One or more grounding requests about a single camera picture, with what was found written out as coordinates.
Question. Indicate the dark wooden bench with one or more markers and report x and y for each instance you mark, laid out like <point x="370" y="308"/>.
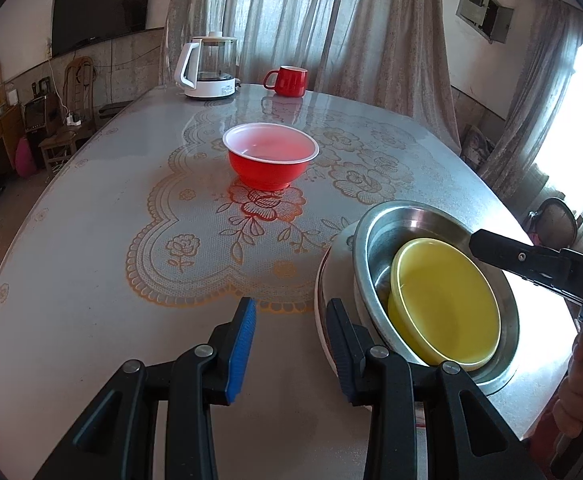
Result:
<point x="114" y="109"/>

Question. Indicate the red mug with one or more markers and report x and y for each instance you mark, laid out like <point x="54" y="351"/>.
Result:
<point x="289" y="82"/>

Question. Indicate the grey patterned bundle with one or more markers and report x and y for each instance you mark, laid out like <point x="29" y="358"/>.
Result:
<point x="479" y="147"/>

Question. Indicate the small white box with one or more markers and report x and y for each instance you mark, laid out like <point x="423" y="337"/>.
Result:
<point x="12" y="97"/>

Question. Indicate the red plastic bowl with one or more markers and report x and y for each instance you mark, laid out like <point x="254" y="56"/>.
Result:
<point x="266" y="165"/>

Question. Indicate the pink bag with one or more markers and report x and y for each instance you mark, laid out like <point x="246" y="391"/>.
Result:
<point x="25" y="160"/>

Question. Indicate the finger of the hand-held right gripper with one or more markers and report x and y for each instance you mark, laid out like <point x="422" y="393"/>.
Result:
<point x="516" y="257"/>

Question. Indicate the white glass electric kettle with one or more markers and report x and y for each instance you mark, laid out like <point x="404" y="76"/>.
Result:
<point x="206" y="72"/>

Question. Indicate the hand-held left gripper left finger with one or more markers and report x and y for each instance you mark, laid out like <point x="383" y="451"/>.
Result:
<point x="241" y="352"/>

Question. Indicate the white power strip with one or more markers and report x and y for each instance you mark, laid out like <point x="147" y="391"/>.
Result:
<point x="73" y="119"/>

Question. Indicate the black wall television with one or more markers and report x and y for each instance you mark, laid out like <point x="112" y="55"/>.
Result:
<point x="101" y="7"/>

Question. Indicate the wooden arched-back chair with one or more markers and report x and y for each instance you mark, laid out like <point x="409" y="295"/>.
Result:
<point x="79" y="90"/>

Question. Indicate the yellow plastic bowl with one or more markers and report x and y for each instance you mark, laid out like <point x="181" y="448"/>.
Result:
<point x="446" y="305"/>

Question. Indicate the round-back dark chair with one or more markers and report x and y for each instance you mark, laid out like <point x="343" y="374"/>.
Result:
<point x="554" y="220"/>

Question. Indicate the grey electrical panel box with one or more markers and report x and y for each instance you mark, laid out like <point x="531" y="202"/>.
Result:
<point x="481" y="7"/>

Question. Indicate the stainless steel bowl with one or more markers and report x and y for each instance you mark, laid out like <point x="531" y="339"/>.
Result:
<point x="371" y="245"/>

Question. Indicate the large purple floral rim plate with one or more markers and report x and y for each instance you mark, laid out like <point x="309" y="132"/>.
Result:
<point x="324" y="290"/>

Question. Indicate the beige side window curtain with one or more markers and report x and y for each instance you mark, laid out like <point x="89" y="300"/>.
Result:
<point x="536" y="100"/>

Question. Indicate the black floor speaker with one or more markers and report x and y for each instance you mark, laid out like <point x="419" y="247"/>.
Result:
<point x="36" y="120"/>

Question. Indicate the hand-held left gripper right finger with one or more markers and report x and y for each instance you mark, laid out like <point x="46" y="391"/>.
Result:
<point x="340" y="357"/>

